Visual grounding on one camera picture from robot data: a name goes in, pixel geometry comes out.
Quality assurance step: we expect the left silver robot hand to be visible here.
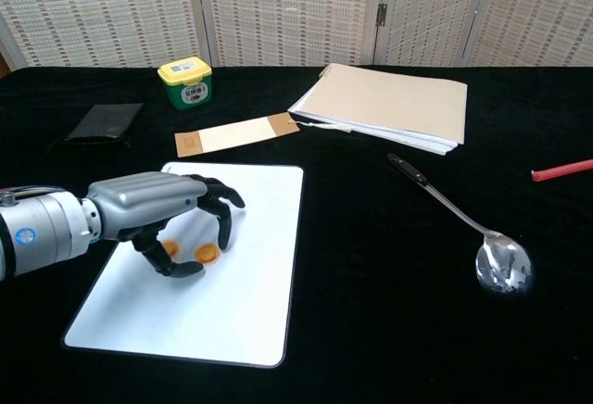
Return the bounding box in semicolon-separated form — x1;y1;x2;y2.
85;170;246;280

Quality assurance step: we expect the white rectangular magnetic board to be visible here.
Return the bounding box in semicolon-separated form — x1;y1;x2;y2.
60;160;306;370

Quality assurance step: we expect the brown white paper bookmark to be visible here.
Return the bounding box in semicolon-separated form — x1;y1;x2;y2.
174;112;354;159

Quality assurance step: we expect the yellow lidded green container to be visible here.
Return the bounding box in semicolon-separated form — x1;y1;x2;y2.
157;56;214;111

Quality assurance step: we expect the woven folding screen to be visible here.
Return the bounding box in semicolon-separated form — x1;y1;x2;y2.
0;0;593;70

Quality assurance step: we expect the beige spiral sketchbook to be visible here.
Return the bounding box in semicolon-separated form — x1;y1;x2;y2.
287;62;469;157

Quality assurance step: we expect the black tablecloth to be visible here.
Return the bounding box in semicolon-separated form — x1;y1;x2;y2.
0;64;593;404

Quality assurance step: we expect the black drawstring pouch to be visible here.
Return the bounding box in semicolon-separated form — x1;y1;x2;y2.
47;102;145;148

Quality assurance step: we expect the black handled metal spoon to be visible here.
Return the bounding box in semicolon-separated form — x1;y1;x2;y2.
386;153;536;298

